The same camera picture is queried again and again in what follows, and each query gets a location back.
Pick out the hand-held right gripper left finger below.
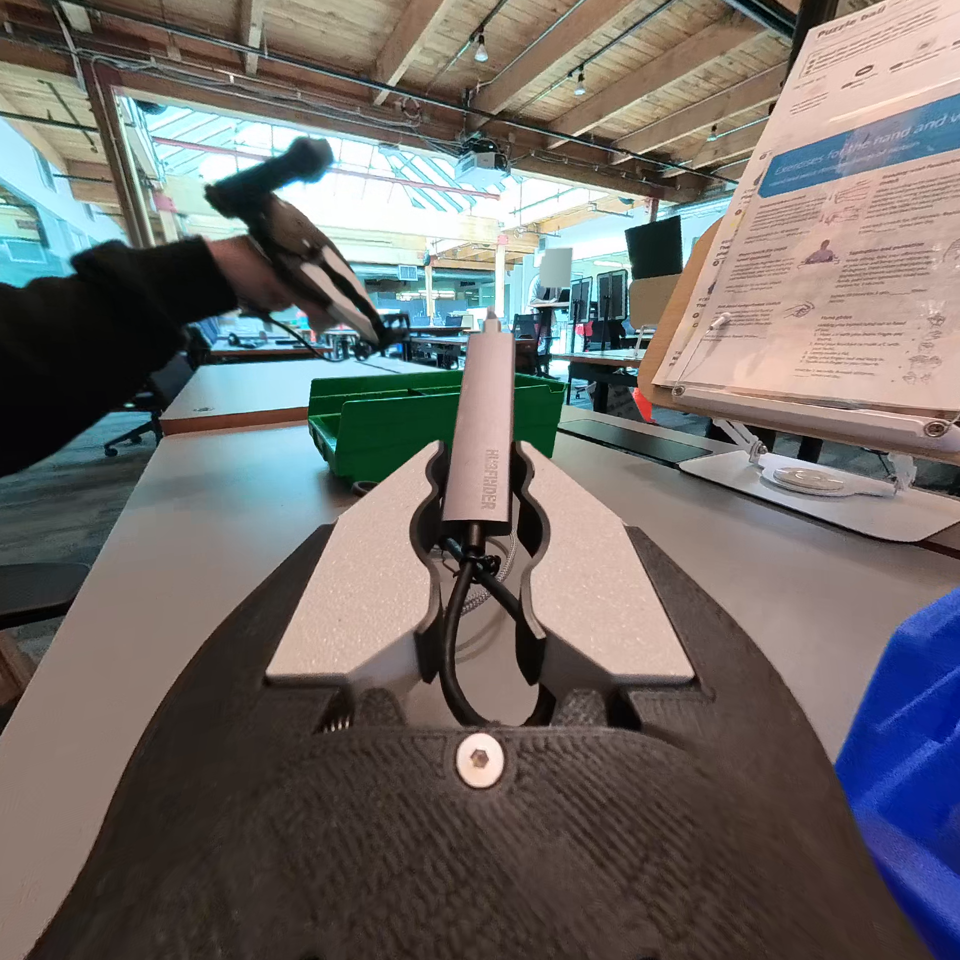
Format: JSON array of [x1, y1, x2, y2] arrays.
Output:
[[264, 439, 451, 690]]

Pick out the person's left hand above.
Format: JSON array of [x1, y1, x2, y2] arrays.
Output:
[[206, 234, 301, 316]]

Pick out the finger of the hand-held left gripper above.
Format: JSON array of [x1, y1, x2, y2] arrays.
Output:
[[300, 247, 393, 350]]

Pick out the black USB cable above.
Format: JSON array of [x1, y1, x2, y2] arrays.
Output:
[[258, 309, 412, 366]]

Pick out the green plastic bin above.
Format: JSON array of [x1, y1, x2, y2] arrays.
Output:
[[307, 369, 569, 483]]

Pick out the black office chair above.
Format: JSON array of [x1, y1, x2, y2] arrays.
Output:
[[105, 348, 200, 459]]

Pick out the blue plastic bin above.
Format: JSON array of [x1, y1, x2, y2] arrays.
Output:
[[834, 588, 960, 960]]

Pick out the person's left forearm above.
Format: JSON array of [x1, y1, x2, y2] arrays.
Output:
[[0, 238, 241, 479]]

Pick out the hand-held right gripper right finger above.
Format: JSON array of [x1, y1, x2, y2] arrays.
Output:
[[513, 440, 699, 690]]

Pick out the black desk cable flap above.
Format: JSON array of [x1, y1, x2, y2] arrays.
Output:
[[558, 418, 714, 468]]

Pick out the short black hub cable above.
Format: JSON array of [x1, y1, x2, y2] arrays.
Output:
[[438, 521, 556, 727]]

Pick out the ceiling projector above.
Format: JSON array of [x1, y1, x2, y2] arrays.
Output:
[[453, 138, 511, 181]]

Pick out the grey desk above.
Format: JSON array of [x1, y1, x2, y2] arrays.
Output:
[[0, 405, 960, 960]]

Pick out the cardboard panel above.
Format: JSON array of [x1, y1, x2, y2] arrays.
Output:
[[628, 273, 682, 331]]

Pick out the wooden document stand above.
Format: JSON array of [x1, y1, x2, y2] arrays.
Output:
[[637, 0, 960, 541]]

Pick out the neighbouring grey table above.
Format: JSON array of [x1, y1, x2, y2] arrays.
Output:
[[159, 356, 451, 438]]

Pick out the grey braided cable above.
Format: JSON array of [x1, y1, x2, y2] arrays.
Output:
[[450, 525, 519, 620]]

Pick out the black monitor panel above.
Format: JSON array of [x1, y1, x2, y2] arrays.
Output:
[[624, 216, 685, 281]]

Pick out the grey metal USB hub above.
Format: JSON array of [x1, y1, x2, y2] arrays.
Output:
[[441, 307, 519, 535]]

